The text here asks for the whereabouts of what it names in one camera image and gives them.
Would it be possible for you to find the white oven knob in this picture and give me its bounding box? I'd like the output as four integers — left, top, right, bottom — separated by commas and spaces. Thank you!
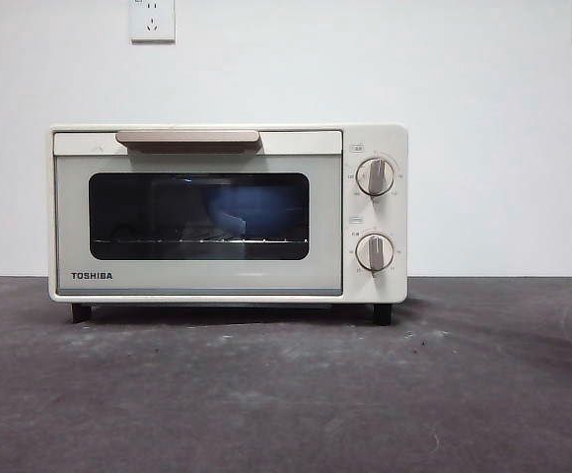
355, 157, 395, 197
355, 233, 395, 273

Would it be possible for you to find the white Toshiba toaster oven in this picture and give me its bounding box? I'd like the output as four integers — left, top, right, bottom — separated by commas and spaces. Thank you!
47, 122, 409, 326

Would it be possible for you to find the white wall socket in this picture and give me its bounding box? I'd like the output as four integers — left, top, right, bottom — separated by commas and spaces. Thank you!
129, 0, 177, 43

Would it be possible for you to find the blue ribbed bowl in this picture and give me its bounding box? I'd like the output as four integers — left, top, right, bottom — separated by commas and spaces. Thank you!
201, 184, 302, 237

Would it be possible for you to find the glass oven door with handle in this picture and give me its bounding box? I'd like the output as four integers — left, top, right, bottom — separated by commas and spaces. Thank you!
52, 129, 344, 299

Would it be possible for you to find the metal wire oven rack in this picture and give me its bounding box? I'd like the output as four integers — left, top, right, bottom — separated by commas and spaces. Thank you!
91, 237, 310, 246

